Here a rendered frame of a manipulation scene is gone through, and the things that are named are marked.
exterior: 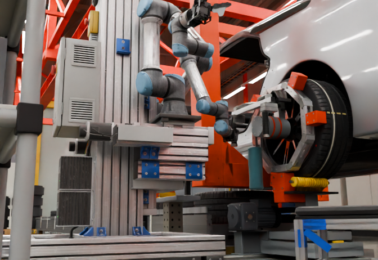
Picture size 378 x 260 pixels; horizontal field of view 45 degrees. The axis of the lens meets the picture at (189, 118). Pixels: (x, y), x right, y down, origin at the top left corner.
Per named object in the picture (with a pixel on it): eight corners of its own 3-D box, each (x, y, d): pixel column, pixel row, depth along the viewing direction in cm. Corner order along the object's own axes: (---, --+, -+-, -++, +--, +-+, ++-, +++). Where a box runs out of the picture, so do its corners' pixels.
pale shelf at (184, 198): (200, 200, 288) (200, 196, 289) (176, 200, 281) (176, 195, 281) (172, 203, 326) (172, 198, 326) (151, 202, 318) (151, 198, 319)
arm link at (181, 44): (197, 55, 214) (197, 34, 217) (178, 50, 208) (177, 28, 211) (188, 60, 221) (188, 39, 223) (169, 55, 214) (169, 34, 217)
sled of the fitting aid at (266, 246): (364, 257, 258) (362, 239, 261) (315, 260, 243) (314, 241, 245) (305, 252, 302) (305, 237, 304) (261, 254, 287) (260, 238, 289)
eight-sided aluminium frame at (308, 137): (317, 167, 254) (310, 75, 265) (308, 167, 251) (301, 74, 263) (261, 176, 301) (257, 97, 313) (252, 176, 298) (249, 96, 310)
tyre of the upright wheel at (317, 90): (275, 113, 335) (298, 198, 304) (248, 110, 325) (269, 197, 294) (334, 61, 285) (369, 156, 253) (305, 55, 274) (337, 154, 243)
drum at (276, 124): (292, 138, 276) (291, 115, 279) (264, 135, 266) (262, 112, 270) (278, 142, 288) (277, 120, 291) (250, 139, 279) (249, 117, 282)
